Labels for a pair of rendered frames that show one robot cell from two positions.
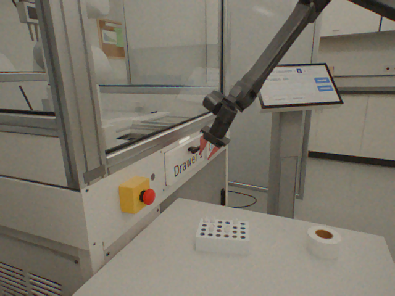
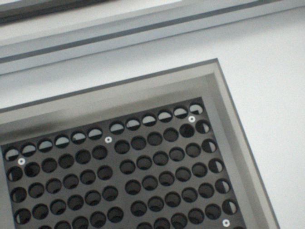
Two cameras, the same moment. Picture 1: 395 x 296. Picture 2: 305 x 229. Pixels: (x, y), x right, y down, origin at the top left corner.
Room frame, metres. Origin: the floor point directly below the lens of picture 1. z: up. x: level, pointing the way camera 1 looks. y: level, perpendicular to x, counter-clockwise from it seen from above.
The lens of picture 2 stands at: (1.06, 0.28, 1.33)
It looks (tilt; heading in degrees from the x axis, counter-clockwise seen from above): 66 degrees down; 228
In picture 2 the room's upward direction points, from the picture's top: 3 degrees clockwise
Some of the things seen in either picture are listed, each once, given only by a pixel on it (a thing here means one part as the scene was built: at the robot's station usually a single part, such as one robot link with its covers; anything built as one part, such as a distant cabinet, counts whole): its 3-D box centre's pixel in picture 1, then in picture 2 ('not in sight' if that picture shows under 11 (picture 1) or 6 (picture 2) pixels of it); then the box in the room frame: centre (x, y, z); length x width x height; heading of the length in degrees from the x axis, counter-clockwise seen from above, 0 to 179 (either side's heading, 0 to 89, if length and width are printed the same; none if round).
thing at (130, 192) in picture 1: (136, 194); not in sight; (0.63, 0.16, 0.88); 0.07 x 0.05 x 0.07; 156
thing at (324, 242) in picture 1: (323, 242); not in sight; (0.55, -0.29, 0.78); 0.07 x 0.07 x 0.04
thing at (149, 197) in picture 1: (147, 196); not in sight; (0.61, 0.13, 0.88); 0.04 x 0.03 x 0.04; 156
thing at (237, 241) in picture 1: (223, 235); not in sight; (0.58, -0.06, 0.78); 0.12 x 0.08 x 0.04; 81
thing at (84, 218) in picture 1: (92, 143); not in sight; (1.17, 0.46, 0.87); 1.02 x 0.95 x 0.14; 156
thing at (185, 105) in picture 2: not in sight; (105, 131); (0.97, 0.13, 0.90); 0.18 x 0.02 x 0.01; 156
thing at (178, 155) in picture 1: (187, 156); not in sight; (0.93, 0.04, 0.87); 0.29 x 0.02 x 0.11; 156
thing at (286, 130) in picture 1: (287, 172); not in sight; (1.69, -0.59, 0.51); 0.50 x 0.45 x 1.02; 12
